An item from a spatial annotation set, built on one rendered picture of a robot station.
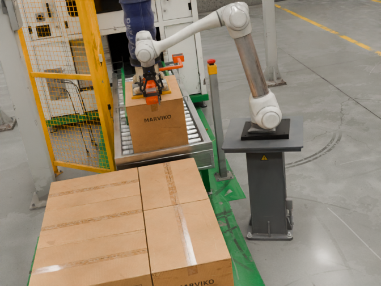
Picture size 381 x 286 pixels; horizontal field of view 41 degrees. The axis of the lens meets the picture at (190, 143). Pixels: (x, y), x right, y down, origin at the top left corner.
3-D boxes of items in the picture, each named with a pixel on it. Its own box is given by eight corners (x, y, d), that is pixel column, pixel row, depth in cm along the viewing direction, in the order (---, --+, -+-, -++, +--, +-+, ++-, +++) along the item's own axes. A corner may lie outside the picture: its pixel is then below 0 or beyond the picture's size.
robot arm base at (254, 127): (280, 121, 341) (280, 113, 339) (275, 133, 321) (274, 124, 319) (254, 121, 347) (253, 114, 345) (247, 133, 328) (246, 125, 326)
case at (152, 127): (133, 128, 421) (125, 81, 405) (181, 121, 424) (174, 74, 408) (135, 158, 367) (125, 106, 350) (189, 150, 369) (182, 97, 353)
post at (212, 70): (219, 175, 445) (206, 64, 405) (226, 173, 445) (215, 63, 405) (220, 179, 439) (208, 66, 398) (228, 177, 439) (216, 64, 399)
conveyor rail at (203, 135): (171, 80, 583) (169, 64, 576) (176, 79, 584) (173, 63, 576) (207, 166, 373) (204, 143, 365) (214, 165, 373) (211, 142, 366)
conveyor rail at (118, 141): (114, 89, 578) (111, 73, 570) (119, 88, 578) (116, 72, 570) (119, 182, 367) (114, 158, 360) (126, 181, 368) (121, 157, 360)
